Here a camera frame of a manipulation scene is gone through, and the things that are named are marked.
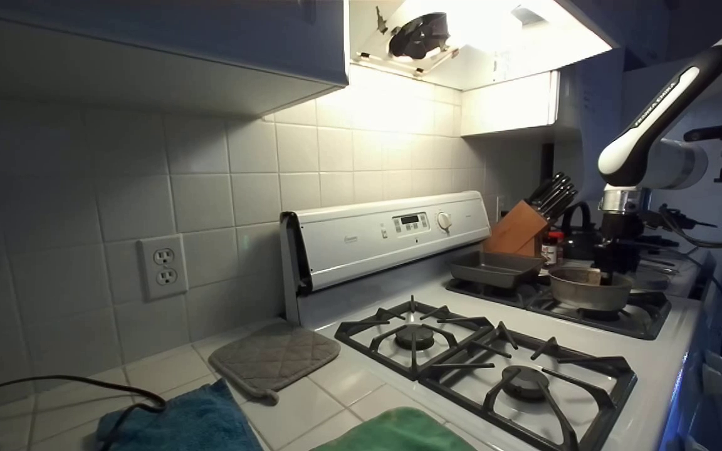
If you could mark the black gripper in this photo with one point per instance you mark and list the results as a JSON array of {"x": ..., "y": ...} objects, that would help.
[{"x": 625, "y": 231}]

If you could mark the wooden knife block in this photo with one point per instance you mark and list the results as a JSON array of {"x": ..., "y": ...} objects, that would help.
[{"x": 511, "y": 231}]

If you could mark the grey quilted pot holder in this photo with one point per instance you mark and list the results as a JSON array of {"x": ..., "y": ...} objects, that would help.
[{"x": 273, "y": 359}]

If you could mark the red capped spice bottle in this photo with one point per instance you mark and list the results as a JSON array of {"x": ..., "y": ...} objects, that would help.
[{"x": 553, "y": 251}]

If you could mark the dark rectangular baking pan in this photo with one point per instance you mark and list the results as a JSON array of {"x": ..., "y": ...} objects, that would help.
[{"x": 495, "y": 270}]

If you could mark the green cloth mat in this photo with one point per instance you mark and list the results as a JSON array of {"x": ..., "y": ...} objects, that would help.
[{"x": 400, "y": 431}]

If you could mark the blue towel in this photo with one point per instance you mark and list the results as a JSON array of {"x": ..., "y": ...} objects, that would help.
[{"x": 185, "y": 421}]

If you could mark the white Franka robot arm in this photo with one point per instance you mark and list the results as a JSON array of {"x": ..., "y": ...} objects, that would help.
[{"x": 653, "y": 125}]

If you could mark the black cast iron burner grate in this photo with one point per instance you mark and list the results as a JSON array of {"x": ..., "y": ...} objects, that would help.
[
  {"x": 461, "y": 289},
  {"x": 461, "y": 367},
  {"x": 649, "y": 315},
  {"x": 375, "y": 315}
]

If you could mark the white gas stove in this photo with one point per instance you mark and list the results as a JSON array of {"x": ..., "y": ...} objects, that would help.
[{"x": 376, "y": 239}]

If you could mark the steel cooking pot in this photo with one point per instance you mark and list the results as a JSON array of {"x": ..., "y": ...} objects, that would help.
[{"x": 587, "y": 292}]

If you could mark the white wall outlet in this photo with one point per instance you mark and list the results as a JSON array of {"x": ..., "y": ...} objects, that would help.
[{"x": 163, "y": 265}]

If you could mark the lit range hood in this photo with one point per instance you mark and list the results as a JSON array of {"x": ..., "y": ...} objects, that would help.
[{"x": 495, "y": 41}]

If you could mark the round stove control knob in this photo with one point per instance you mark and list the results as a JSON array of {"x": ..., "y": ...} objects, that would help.
[{"x": 445, "y": 220}]

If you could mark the upper kitchen cabinet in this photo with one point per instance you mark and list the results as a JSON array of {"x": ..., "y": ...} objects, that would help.
[
  {"x": 168, "y": 41},
  {"x": 511, "y": 104}
]

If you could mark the black kettle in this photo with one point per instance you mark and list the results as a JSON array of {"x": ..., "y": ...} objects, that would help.
[{"x": 579, "y": 239}]

